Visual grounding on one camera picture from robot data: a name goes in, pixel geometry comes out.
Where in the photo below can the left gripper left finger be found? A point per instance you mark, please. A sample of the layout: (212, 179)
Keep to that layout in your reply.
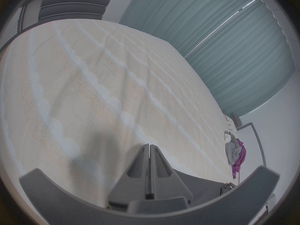
(130, 189)

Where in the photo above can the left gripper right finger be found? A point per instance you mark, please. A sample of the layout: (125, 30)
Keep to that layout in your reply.
(170, 186)

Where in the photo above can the black T-shirt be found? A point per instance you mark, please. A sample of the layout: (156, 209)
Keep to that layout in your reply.
(204, 186)

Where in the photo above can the bed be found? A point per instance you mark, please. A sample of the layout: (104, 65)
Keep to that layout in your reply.
(93, 90)

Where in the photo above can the grey knit garment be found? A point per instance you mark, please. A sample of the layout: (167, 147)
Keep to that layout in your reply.
(233, 151)

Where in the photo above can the white garment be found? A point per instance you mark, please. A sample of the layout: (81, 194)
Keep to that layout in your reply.
(227, 137)

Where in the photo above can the purple satin garment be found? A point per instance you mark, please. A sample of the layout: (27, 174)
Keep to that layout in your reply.
(241, 156)

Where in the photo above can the white printed pillow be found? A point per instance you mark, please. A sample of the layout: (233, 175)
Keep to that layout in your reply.
(229, 124)

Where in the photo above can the grey bedside table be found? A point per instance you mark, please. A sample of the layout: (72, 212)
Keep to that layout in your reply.
(236, 119)

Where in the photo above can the blue-green curtain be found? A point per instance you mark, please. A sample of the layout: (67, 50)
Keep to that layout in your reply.
(178, 15)
(253, 62)

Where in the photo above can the black chest of drawers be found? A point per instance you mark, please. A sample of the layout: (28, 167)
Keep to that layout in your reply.
(70, 8)

